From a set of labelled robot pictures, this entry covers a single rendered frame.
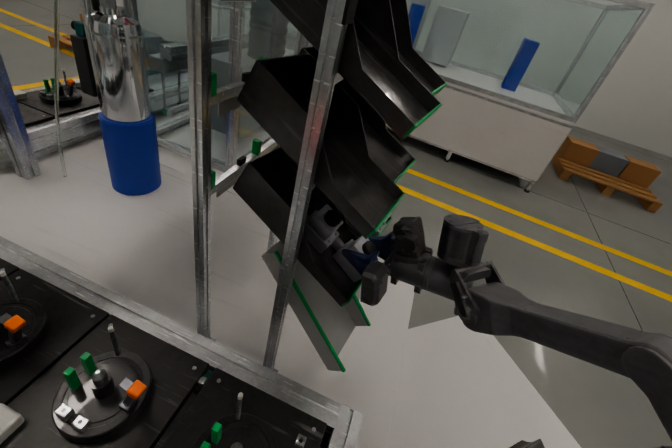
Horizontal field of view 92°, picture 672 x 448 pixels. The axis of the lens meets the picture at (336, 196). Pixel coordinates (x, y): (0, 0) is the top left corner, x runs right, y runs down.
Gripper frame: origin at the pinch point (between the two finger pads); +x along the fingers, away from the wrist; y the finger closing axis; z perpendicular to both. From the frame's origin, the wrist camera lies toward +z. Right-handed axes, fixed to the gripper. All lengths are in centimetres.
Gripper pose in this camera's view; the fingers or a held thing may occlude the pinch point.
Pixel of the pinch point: (365, 250)
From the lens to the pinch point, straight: 60.1
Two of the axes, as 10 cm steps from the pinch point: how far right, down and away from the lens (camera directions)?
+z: 0.1, -9.0, -4.3
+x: -8.5, -2.3, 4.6
